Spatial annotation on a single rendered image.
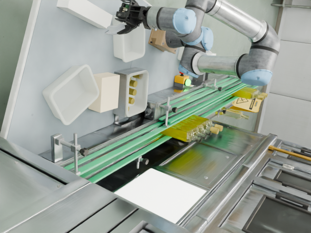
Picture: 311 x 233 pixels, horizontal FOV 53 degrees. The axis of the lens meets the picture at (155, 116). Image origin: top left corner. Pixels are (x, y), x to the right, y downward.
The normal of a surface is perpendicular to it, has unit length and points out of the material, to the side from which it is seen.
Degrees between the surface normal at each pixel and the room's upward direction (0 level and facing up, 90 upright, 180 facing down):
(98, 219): 90
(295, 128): 90
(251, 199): 90
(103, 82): 0
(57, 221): 90
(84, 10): 0
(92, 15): 0
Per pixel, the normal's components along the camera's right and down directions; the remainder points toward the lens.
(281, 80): -0.56, 0.25
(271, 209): 0.07, -0.93
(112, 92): 0.83, 0.26
